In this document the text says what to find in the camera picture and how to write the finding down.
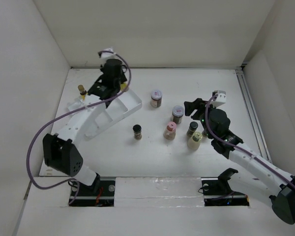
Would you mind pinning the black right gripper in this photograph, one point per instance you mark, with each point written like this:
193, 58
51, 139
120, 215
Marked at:
198, 103

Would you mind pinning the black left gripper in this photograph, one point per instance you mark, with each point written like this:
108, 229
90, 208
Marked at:
123, 79

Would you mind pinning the yellow label bottle gold cap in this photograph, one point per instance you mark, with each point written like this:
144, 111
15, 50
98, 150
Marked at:
82, 91

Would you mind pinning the white lid jar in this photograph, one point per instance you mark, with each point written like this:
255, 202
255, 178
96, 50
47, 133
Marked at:
177, 114
156, 98

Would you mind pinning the black cap spice jar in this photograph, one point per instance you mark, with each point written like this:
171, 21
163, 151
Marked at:
137, 129

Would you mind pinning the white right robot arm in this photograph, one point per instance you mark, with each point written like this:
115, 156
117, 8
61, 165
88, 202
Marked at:
272, 186

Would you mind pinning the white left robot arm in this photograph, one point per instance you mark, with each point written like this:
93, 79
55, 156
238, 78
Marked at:
60, 150

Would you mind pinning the dark cap spice jar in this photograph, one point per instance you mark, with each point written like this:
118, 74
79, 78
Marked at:
192, 128

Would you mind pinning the white divided organizer tray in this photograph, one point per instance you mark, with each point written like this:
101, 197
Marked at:
120, 105

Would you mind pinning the cream cap sauce bottle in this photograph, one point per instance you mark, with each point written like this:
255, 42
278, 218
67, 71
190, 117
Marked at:
194, 140

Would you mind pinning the pink cap spice bottle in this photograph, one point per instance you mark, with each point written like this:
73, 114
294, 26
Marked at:
170, 131

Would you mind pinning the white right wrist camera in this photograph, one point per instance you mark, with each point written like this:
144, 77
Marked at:
219, 98

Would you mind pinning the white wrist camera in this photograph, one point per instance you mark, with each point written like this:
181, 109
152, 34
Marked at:
219, 98
106, 54

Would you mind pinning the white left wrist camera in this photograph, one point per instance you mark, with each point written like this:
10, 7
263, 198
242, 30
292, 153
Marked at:
106, 54

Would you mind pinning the aluminium rail right side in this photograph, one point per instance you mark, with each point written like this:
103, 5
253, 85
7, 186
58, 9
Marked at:
262, 145

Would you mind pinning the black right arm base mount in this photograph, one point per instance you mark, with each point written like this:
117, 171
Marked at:
217, 192

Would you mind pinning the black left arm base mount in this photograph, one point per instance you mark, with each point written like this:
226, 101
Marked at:
103, 196

